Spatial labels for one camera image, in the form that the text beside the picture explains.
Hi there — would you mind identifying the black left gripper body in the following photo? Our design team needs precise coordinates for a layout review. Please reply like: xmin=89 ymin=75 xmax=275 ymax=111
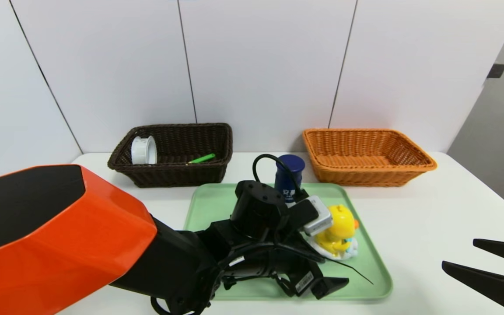
xmin=255 ymin=257 xmax=324 ymax=298

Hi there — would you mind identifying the yellow duck scooter toy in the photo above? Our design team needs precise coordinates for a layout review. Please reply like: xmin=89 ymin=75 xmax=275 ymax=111
xmin=308 ymin=204 xmax=360 ymax=261

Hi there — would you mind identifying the green yellow pasta spoon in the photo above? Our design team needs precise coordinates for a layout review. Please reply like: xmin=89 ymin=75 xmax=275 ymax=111
xmin=187 ymin=153 xmax=216 ymax=165

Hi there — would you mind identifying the white round plastic container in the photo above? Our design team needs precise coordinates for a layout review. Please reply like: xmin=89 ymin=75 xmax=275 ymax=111
xmin=131 ymin=136 xmax=158 ymax=165

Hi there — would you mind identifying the orange wicker basket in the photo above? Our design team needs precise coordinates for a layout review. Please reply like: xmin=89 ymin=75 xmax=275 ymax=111
xmin=302 ymin=128 xmax=438 ymax=188

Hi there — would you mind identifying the dark brown wicker basket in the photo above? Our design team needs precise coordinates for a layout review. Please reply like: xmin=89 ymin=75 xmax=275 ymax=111
xmin=107 ymin=122 xmax=234 ymax=189

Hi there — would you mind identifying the blue white drink bottle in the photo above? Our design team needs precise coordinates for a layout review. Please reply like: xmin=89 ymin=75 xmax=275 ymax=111
xmin=274 ymin=154 xmax=306 ymax=204

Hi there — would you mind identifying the light green plastic tray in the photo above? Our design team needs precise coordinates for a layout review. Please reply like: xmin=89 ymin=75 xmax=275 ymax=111
xmin=183 ymin=182 xmax=394 ymax=301

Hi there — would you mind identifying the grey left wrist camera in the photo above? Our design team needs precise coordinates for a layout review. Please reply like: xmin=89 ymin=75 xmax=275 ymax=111
xmin=302 ymin=196 xmax=334 ymax=237

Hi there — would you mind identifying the black camera cable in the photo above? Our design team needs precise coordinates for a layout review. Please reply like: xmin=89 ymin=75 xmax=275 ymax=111
xmin=252 ymin=153 xmax=306 ymax=203

